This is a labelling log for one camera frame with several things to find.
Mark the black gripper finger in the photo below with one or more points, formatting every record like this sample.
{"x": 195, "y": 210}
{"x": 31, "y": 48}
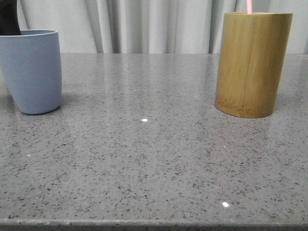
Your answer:
{"x": 9, "y": 25}

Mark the blue plastic cup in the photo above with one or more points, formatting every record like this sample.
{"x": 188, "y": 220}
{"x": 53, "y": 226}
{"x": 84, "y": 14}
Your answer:
{"x": 31, "y": 65}

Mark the grey pleated curtain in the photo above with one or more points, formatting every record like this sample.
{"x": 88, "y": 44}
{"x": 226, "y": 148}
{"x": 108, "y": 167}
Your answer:
{"x": 131, "y": 26}

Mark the bamboo cylinder holder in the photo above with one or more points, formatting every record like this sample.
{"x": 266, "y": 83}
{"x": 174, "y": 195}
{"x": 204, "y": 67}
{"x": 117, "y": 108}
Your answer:
{"x": 251, "y": 58}

